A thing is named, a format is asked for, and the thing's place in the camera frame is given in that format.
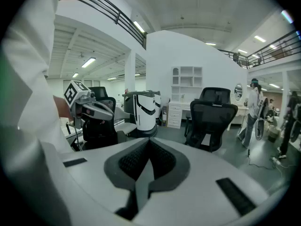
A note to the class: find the ceiling tube light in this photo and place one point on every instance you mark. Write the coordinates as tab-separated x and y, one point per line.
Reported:
259	39
88	62
75	75
138	26

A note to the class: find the white desk with drawers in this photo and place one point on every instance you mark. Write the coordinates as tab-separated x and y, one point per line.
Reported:
175	113

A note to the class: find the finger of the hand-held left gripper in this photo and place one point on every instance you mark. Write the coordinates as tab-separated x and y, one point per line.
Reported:
101	112

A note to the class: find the white dressing table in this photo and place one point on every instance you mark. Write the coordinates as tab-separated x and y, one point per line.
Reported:
237	113

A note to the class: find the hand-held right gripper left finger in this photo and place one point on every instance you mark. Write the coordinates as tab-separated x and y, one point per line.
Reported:
89	173

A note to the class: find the person in white shirt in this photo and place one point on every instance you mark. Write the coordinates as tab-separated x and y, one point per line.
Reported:
30	67

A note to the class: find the black mesh office chair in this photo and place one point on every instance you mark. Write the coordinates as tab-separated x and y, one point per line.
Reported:
101	131
211	119

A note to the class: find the white black mobile robot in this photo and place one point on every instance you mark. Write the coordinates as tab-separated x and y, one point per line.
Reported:
143	112
158	102

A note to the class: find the oval mirror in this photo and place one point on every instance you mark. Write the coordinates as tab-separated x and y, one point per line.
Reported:
238	92

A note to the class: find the white power strip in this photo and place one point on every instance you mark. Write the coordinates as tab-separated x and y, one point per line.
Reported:
276	160

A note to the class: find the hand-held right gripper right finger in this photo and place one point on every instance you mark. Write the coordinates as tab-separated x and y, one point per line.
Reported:
202	187

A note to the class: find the black balcony railing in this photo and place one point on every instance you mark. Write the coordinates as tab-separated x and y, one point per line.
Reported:
122	18
275	50

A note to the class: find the white hutch shelf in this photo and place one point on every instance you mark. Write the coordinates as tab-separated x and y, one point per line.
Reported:
187	81

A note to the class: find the person's left forearm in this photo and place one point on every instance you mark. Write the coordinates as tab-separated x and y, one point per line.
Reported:
61	108

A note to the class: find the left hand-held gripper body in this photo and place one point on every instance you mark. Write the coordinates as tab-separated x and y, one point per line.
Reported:
75	93

